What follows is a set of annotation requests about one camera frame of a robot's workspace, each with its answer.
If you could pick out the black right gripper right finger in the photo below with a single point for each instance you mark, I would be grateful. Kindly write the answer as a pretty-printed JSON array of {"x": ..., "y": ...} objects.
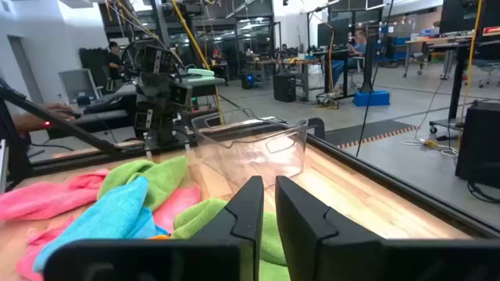
[{"x": 332, "y": 253}]

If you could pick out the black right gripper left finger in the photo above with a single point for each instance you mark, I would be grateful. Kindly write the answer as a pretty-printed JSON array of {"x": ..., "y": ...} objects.
[{"x": 218, "y": 253}]

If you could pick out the blue microfiber towel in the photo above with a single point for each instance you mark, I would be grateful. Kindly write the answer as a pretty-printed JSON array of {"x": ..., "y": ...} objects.
[{"x": 117, "y": 218}]

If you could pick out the person's forearm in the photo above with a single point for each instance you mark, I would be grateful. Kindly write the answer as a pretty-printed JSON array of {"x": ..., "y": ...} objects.
[{"x": 27, "y": 123}]

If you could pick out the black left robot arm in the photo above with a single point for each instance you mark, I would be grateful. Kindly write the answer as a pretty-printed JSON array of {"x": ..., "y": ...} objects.
[{"x": 160, "y": 58}]

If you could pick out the pink microfiber towel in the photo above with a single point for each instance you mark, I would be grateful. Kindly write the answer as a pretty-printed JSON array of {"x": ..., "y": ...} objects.
[
  {"x": 47, "y": 195},
  {"x": 176, "y": 207}
]

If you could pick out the mint green stapler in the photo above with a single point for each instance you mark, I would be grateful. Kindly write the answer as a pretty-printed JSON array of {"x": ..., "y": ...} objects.
[{"x": 201, "y": 72}]

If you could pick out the person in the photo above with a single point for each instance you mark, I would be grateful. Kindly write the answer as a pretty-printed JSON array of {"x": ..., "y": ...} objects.
[
  {"x": 114, "y": 58},
  {"x": 353, "y": 50}
]

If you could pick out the black office desk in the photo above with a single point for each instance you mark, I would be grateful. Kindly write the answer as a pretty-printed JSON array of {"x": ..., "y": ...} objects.
[{"x": 101, "y": 117}]

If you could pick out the grey computer monitor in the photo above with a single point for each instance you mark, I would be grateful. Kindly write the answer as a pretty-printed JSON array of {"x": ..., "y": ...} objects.
[{"x": 78, "y": 84}]

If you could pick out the person's hand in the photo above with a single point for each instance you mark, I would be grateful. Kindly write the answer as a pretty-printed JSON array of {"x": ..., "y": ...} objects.
[{"x": 58, "y": 110}]

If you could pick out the clear plastic bin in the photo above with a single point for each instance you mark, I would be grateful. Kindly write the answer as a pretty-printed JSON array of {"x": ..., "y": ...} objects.
[{"x": 250, "y": 156}]

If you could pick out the black table clamp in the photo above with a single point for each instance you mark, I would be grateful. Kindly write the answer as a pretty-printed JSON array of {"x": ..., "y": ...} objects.
[{"x": 316, "y": 129}]

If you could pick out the black orange-edged floor mat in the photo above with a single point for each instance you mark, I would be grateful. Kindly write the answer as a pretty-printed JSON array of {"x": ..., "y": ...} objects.
[{"x": 371, "y": 132}]

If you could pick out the black computer tower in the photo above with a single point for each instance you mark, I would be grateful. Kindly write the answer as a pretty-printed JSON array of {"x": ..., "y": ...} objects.
[
  {"x": 480, "y": 144},
  {"x": 284, "y": 87}
]

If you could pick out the blue floor box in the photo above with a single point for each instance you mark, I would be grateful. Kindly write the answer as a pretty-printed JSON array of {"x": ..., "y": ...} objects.
[{"x": 371, "y": 98}]

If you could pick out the black computer monitor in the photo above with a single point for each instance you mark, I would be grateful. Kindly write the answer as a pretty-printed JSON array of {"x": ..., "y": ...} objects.
[{"x": 332, "y": 33}]

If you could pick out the black standing desk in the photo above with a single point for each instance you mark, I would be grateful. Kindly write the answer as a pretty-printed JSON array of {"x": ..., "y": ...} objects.
[{"x": 457, "y": 86}]

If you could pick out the wooden-top desk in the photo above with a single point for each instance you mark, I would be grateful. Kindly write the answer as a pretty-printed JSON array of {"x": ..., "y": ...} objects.
[{"x": 437, "y": 39}]

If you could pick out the large black monitor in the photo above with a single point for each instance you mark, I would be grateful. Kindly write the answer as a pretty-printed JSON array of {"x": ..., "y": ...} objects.
[{"x": 465, "y": 15}]

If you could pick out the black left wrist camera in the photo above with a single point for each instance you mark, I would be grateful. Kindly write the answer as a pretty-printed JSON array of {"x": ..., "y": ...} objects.
[{"x": 181, "y": 94}]

